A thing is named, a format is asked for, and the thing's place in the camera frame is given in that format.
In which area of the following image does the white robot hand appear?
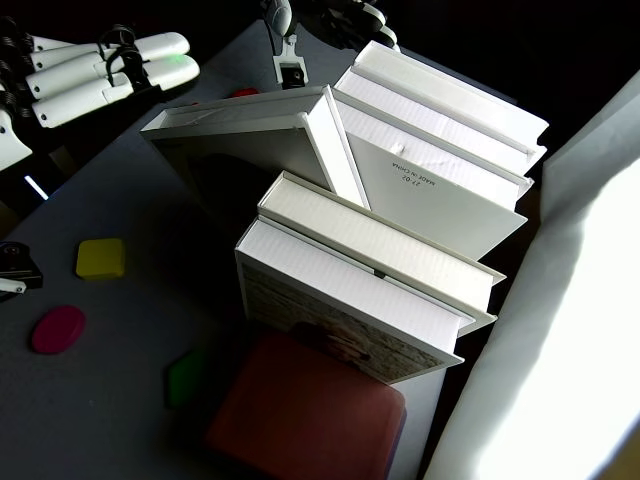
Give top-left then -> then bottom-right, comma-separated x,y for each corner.
319,0 -> 401,51
0,17 -> 201,172

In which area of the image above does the white book with scratched pages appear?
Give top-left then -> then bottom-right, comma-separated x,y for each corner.
139,84 -> 369,209

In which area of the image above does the yellow square block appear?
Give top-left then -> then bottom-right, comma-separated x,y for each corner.
75,237 -> 126,281

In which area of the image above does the white book with small print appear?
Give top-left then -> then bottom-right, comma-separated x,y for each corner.
333,94 -> 535,262

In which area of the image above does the grey table cloth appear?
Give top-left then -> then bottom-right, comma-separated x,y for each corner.
0,19 -> 519,480

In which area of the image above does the magenta oval block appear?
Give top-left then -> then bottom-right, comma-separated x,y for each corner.
31,304 -> 87,355

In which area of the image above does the white book with photo cover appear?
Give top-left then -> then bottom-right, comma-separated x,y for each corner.
234,215 -> 467,480

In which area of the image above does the green hexagon block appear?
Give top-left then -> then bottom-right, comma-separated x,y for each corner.
166,347 -> 211,409

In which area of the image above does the large white board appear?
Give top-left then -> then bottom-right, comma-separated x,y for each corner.
422,69 -> 640,480

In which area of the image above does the dark red book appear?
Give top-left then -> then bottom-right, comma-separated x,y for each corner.
204,332 -> 407,480

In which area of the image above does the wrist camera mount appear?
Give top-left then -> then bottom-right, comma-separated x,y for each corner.
0,239 -> 45,304
272,37 -> 309,90

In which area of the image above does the white frame bar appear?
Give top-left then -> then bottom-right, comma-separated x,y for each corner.
23,174 -> 50,202

